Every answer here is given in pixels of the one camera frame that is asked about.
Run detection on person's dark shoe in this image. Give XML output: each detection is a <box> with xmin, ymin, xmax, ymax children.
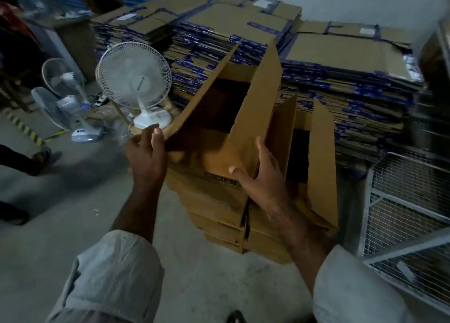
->
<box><xmin>225</xmin><ymin>309</ymin><xmax>248</xmax><ymax>323</ymax></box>

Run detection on person's light grey shirt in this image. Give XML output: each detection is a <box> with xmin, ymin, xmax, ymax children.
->
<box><xmin>45</xmin><ymin>229</ymin><xmax>416</xmax><ymax>323</ymax></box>

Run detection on large white table fan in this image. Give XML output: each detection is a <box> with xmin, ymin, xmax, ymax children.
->
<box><xmin>95</xmin><ymin>41</ymin><xmax>174</xmax><ymax>132</ymax></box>

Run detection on white wire mesh cage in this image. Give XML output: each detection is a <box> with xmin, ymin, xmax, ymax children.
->
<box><xmin>359</xmin><ymin>150</ymin><xmax>450</xmax><ymax>315</ymax></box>

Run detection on brown cardboard box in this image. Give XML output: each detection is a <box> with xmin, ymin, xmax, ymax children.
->
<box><xmin>163</xmin><ymin>43</ymin><xmax>340</xmax><ymax>230</ymax></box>

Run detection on person's right hand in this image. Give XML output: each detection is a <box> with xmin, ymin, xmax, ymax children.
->
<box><xmin>228</xmin><ymin>136</ymin><xmax>293</xmax><ymax>218</ymax></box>

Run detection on grey desk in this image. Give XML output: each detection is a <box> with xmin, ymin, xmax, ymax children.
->
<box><xmin>31</xmin><ymin>10</ymin><xmax>99</xmax><ymax>81</ymax></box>

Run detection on person's right forearm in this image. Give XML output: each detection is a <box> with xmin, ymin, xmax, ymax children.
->
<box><xmin>270</xmin><ymin>203</ymin><xmax>335</xmax><ymax>292</ymax></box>

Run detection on assembled boxes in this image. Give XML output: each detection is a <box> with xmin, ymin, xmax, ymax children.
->
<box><xmin>165</xmin><ymin>166</ymin><xmax>338</xmax><ymax>265</ymax></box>

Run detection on stack of cardboard boxes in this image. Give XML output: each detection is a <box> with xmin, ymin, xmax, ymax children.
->
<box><xmin>90</xmin><ymin>0</ymin><xmax>212</xmax><ymax>56</ymax></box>
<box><xmin>280</xmin><ymin>20</ymin><xmax>426</xmax><ymax>167</ymax></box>
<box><xmin>163</xmin><ymin>0</ymin><xmax>303</xmax><ymax>112</ymax></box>

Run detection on person's left hand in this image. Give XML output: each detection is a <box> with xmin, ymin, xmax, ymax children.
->
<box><xmin>125</xmin><ymin>124</ymin><xmax>168</xmax><ymax>191</ymax></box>

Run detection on person's left forearm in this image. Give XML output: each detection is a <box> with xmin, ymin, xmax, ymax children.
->
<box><xmin>111</xmin><ymin>182</ymin><xmax>164</xmax><ymax>244</ymax></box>

